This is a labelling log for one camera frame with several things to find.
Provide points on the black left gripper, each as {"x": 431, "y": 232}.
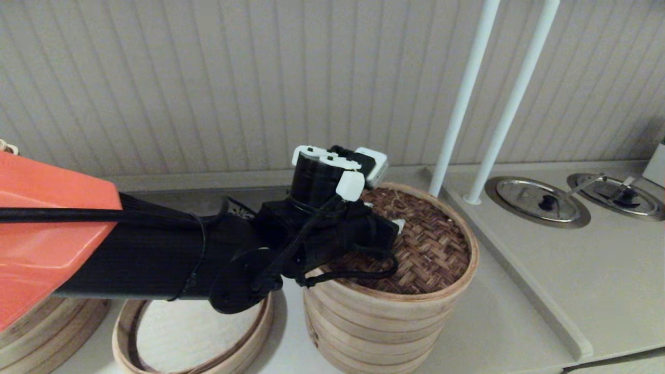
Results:
{"x": 332, "y": 234}

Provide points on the steel vent panel with flower holes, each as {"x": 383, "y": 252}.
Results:
{"x": 171, "y": 200}

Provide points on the white container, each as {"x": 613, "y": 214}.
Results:
{"x": 657, "y": 166}

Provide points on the woven bamboo steamer lid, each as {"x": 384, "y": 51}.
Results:
{"x": 436, "y": 249}

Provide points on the tall bamboo steamer basket stack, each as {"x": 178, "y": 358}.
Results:
{"x": 374, "y": 332}

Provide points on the single bamboo steamer tray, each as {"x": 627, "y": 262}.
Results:
{"x": 260, "y": 332}

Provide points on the round steel lid with black knob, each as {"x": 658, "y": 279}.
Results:
{"x": 519, "y": 202}
{"x": 644, "y": 205}

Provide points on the wide bamboo steamer stack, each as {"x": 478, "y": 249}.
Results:
{"x": 47, "y": 332}

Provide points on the white metal pole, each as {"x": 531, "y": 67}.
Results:
{"x": 467, "y": 78}
{"x": 514, "y": 93}

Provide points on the beige mesh steamer liner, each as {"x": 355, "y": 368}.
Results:
{"x": 187, "y": 337}

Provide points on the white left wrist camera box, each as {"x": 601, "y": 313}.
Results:
{"x": 375, "y": 163}

